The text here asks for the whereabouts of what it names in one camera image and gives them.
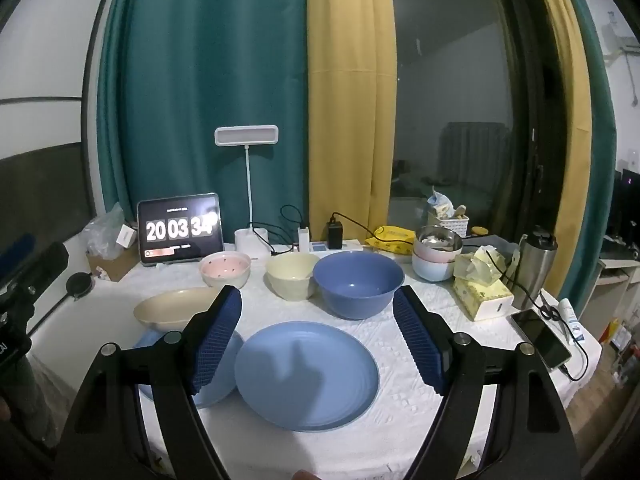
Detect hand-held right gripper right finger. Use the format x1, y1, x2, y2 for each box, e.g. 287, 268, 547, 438
392, 285, 583, 480

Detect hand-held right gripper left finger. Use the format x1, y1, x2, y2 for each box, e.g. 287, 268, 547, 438
52, 285, 243, 480

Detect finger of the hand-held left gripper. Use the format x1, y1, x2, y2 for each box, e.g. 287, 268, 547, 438
0, 232, 32, 263
0, 241, 69, 303

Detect pink spotted bowl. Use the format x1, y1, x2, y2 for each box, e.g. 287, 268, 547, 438
199, 251, 252, 289

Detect large blue bowl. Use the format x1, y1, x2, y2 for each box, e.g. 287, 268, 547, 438
313, 251, 405, 321

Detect cream bowl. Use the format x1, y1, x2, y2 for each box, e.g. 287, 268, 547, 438
265, 252, 321, 302

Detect light blue plate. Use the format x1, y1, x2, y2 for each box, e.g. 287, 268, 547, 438
131, 327, 246, 408

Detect black round pad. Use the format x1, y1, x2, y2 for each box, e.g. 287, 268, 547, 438
66, 272, 94, 301

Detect cream plate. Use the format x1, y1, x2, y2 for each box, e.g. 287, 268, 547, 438
133, 287, 226, 333

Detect clear plastic bag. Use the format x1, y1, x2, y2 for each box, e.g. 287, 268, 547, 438
82, 202, 126, 261

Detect white textured tablecloth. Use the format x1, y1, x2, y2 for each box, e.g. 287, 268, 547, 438
30, 240, 603, 480

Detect light blue steel-lined bowl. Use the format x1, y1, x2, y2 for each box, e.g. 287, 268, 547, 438
412, 252, 458, 282

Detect cardboard box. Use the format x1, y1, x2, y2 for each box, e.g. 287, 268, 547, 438
86, 245, 141, 282

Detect open yellow tissue pack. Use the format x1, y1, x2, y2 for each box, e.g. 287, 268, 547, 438
454, 246, 516, 284

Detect pink steel-lined bowl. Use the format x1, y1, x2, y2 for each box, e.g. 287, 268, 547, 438
414, 226, 463, 264

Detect yellow wipes packet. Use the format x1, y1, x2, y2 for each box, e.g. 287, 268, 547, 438
366, 225, 418, 256

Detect tablet showing clock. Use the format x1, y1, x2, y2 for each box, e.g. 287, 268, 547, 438
137, 192, 224, 267

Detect white power strip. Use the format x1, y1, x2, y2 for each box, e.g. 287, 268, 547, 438
292, 238, 366, 254

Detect white basket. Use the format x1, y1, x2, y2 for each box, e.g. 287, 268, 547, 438
427, 214, 470, 239

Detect black smartphone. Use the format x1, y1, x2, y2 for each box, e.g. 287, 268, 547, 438
510, 308, 572, 372

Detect steel thermos bottle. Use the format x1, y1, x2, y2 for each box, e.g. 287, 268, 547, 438
511, 225, 558, 311

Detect black scissors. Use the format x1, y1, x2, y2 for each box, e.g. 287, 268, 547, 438
537, 292, 564, 322

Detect white tube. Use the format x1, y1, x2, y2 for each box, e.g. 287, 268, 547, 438
558, 298, 586, 344

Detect white desk lamp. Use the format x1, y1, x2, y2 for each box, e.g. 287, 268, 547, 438
215, 125, 279, 263

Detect white shelf unit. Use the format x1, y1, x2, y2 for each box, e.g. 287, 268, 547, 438
595, 255, 640, 322

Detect teal curtain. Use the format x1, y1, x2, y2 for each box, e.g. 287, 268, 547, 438
557, 0, 619, 306
97, 0, 308, 241

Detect yellow curtain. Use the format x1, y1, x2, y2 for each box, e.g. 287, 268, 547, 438
306, 0, 396, 247
525, 0, 593, 301

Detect dark glass window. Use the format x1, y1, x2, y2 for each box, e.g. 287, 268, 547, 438
389, 0, 531, 241

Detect black window frame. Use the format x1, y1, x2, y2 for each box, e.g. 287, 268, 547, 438
495, 0, 566, 281

